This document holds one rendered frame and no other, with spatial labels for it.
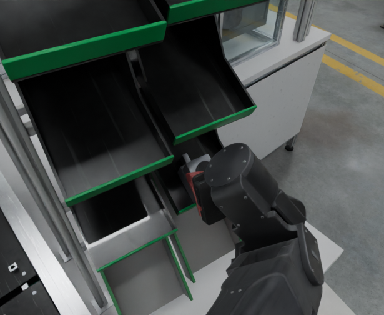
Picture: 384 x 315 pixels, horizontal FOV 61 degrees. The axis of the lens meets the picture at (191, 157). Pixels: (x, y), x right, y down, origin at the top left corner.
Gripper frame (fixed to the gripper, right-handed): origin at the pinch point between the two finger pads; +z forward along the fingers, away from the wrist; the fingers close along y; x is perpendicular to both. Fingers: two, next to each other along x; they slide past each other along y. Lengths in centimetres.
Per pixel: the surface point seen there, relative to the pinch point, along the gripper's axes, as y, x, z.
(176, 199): 4.5, 4.1, 2.9
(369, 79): -256, 56, 159
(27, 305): 34.8, 22.1, 19.9
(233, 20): -61, -21, 75
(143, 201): 10.0, 2.2, 3.1
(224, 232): -6.5, 20.3, 10.1
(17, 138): 23.0, -14.2, -1.4
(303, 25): -109, -11, 86
